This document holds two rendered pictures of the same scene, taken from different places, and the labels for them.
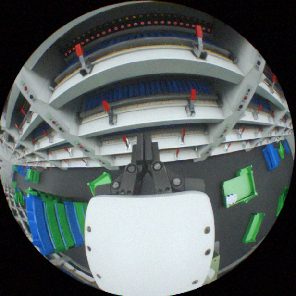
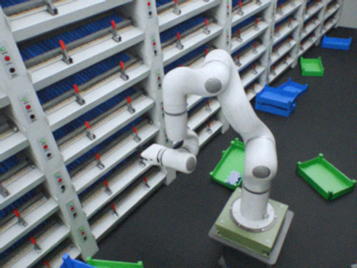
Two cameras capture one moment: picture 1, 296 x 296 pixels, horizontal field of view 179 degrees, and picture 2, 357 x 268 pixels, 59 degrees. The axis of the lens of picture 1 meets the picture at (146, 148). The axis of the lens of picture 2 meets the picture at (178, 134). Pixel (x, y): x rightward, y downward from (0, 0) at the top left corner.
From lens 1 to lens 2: 1.44 m
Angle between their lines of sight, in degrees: 44
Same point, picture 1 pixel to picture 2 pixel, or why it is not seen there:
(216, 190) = (213, 186)
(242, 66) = (152, 95)
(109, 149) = (93, 206)
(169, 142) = (135, 171)
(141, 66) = (115, 128)
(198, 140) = not seen: hidden behind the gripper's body
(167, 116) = (128, 148)
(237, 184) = (231, 165)
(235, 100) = (157, 115)
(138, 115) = (113, 156)
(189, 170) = (169, 194)
